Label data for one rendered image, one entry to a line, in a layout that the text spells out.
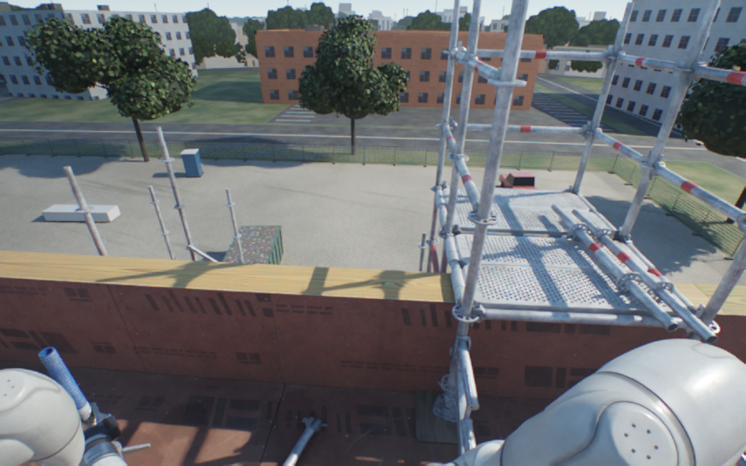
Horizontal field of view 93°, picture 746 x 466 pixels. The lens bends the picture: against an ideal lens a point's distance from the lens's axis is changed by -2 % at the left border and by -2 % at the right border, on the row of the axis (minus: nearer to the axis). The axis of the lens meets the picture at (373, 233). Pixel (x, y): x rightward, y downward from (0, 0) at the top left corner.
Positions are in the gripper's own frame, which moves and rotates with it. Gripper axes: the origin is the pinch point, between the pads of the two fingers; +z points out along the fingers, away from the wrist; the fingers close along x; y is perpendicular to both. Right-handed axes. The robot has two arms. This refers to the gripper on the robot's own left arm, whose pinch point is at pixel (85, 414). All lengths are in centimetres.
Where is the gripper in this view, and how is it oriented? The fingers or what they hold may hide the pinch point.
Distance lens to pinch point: 154.5
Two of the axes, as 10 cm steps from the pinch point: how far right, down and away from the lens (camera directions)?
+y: 0.1, -8.7, -5.0
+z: -7.0, -3.6, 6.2
